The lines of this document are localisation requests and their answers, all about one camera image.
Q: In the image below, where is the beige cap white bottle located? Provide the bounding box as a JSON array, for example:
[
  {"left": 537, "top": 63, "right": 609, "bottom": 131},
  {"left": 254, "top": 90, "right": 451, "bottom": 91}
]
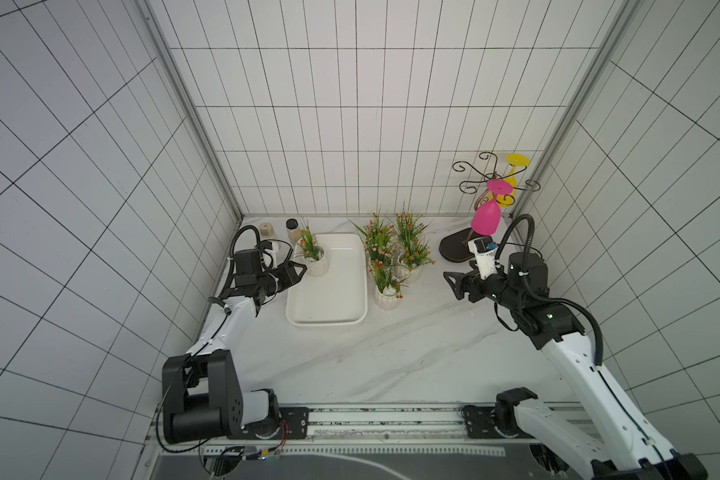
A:
[{"left": 257, "top": 222, "right": 276, "bottom": 240}]

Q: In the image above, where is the yellow wine glass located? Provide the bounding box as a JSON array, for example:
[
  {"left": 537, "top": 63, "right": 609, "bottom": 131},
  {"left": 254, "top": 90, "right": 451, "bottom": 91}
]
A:
[{"left": 496, "top": 153, "right": 530, "bottom": 209}]

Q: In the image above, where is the potted gypsophila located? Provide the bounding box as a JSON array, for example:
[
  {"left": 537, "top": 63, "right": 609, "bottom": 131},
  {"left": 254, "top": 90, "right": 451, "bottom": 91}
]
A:
[
  {"left": 369, "top": 247, "right": 402, "bottom": 311},
  {"left": 352, "top": 213, "right": 395, "bottom": 267},
  {"left": 394, "top": 211, "right": 435, "bottom": 284},
  {"left": 297, "top": 226, "right": 329, "bottom": 277}
]

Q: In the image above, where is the black wire glass rack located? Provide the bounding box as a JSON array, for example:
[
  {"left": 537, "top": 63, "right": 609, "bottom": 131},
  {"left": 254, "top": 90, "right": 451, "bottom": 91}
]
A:
[{"left": 439, "top": 151, "right": 541, "bottom": 263}]

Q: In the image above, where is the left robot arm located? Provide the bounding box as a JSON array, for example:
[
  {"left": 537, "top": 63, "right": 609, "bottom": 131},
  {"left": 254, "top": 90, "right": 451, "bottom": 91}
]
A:
[{"left": 160, "top": 241, "right": 306, "bottom": 445}]

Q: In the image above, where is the aluminium mounting rail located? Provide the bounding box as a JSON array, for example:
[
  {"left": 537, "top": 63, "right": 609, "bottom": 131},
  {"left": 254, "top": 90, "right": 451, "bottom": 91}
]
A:
[{"left": 146, "top": 401, "right": 583, "bottom": 448}]

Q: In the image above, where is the black cap spice bottle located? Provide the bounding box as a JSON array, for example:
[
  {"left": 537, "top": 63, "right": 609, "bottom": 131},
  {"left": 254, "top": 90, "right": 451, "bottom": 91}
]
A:
[{"left": 286, "top": 218, "right": 302, "bottom": 245}]

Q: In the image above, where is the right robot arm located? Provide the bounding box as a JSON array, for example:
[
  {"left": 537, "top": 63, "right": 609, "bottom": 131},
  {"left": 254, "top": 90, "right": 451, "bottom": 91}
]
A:
[{"left": 443, "top": 252, "right": 708, "bottom": 479}]

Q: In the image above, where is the white storage tray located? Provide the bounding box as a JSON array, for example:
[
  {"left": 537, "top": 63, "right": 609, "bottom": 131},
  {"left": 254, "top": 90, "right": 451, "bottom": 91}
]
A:
[{"left": 286, "top": 233, "right": 368, "bottom": 327}]

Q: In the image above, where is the magenta wine glass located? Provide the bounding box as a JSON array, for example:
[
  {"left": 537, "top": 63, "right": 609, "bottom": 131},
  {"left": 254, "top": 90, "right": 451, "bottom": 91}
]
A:
[{"left": 471, "top": 179, "right": 515, "bottom": 236}]

